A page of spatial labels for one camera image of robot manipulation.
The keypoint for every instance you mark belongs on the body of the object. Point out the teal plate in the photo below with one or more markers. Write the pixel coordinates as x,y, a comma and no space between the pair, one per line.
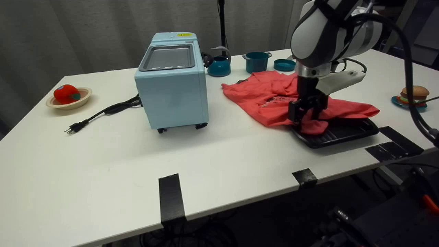
284,65
402,104

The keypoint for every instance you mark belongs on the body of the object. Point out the teal toy pot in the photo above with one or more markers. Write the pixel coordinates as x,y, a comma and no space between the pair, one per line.
256,63

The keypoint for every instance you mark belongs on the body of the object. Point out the light blue toaster oven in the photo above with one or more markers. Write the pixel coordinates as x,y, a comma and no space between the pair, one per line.
173,96

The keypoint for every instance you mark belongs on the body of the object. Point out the teal toy kettle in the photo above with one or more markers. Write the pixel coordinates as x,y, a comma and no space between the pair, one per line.
219,66

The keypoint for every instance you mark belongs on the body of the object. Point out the black tripod stand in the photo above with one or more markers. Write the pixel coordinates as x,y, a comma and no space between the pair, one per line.
222,22

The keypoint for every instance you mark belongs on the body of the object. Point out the white plate with red food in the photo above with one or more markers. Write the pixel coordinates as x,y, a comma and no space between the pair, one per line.
82,99

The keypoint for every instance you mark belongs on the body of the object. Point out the toy burger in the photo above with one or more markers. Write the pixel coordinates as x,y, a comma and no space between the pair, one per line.
414,94

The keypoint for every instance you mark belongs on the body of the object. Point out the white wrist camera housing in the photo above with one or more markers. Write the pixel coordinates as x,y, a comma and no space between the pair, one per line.
340,80

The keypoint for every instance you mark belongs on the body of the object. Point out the black ridged tray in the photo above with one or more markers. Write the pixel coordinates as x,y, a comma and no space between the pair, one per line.
343,132

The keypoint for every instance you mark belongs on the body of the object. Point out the red cloth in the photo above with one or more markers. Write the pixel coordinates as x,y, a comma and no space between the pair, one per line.
265,96

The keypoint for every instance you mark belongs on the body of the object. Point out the red toy tomato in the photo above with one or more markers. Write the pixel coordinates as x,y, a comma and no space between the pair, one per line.
66,94

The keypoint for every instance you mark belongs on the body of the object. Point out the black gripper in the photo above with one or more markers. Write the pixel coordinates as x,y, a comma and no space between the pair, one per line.
310,94

